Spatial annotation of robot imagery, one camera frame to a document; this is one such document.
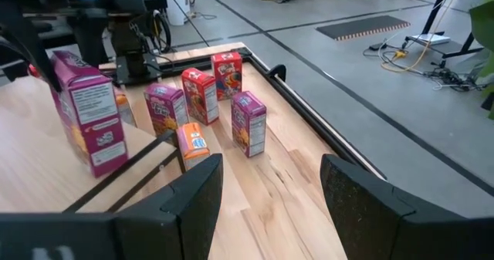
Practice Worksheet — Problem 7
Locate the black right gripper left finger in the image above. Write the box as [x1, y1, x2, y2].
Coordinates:
[0, 154, 224, 260]

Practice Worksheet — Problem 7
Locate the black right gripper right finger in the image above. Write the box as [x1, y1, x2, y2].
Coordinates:
[320, 154, 494, 260]

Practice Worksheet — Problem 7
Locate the orange Mini Wheats cereal box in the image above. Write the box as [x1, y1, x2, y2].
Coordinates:
[113, 88, 138, 129]
[176, 122, 211, 171]

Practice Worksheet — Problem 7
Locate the purple Raisin Bran cereal box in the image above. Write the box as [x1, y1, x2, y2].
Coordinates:
[49, 50, 129, 179]
[144, 83, 190, 137]
[230, 90, 268, 159]

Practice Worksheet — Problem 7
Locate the red Froot Loops cereal box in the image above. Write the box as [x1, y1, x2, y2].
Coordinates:
[181, 67, 220, 127]
[211, 51, 244, 101]

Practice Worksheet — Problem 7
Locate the black clamp hook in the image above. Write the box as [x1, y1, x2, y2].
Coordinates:
[266, 63, 288, 83]

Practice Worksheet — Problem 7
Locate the flat white box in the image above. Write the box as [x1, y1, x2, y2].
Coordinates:
[411, 32, 452, 46]

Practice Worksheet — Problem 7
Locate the black grille floor mat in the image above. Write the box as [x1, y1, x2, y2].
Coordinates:
[315, 15, 411, 42]

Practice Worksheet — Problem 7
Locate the black floor stand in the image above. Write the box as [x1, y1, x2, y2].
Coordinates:
[401, 0, 486, 69]

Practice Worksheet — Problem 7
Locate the green leafy plant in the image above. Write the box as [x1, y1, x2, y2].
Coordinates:
[469, 0, 494, 120]

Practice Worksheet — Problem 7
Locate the white bin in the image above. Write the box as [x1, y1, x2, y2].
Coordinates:
[161, 0, 193, 26]

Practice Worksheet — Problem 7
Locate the black aluminium table frame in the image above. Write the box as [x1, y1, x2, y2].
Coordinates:
[98, 46, 387, 181]

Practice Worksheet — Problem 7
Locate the wooden shelf with black frame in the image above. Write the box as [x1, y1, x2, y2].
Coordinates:
[0, 73, 187, 214]

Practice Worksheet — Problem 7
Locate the yellow cable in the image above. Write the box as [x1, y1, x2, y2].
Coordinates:
[377, 0, 464, 74]

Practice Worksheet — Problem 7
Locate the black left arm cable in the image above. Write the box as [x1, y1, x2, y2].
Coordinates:
[148, 8, 174, 56]

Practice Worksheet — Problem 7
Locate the black diagonal frame strut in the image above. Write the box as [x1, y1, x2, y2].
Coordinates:
[0, 0, 63, 93]

